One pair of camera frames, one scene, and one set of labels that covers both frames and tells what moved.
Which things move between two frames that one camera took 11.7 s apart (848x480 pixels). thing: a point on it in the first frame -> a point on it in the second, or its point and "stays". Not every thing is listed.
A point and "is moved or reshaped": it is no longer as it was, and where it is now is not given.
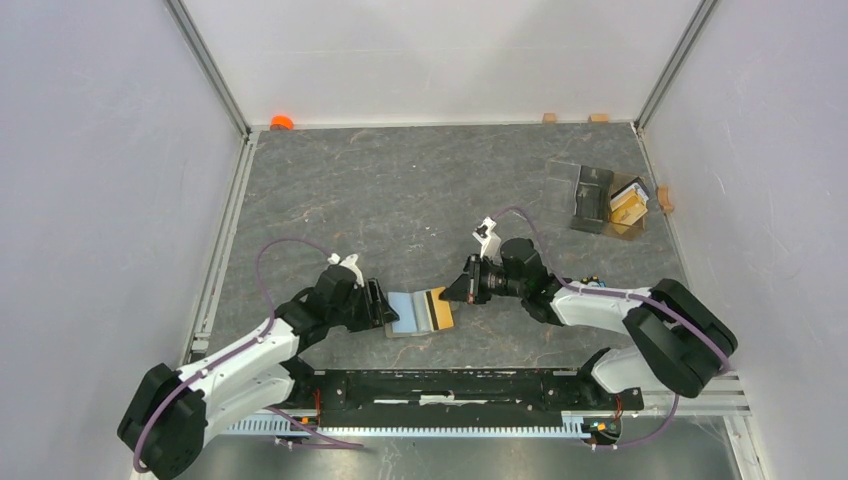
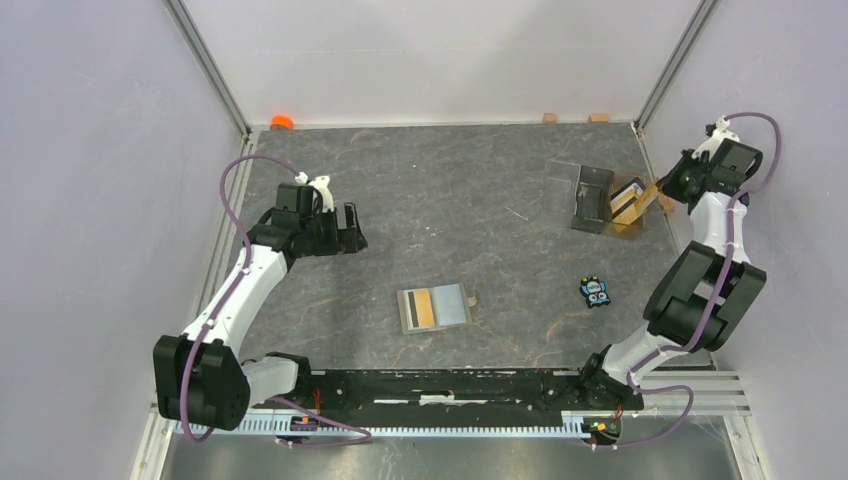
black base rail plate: (457, 398) stays
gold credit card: (439, 309) -> (424, 309)
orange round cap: (281, 123) stays
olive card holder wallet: (414, 312) is moved or reshaped
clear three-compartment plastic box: (595, 199) stays
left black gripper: (375, 314) -> (342, 241)
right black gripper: (467, 288) -> (666, 183)
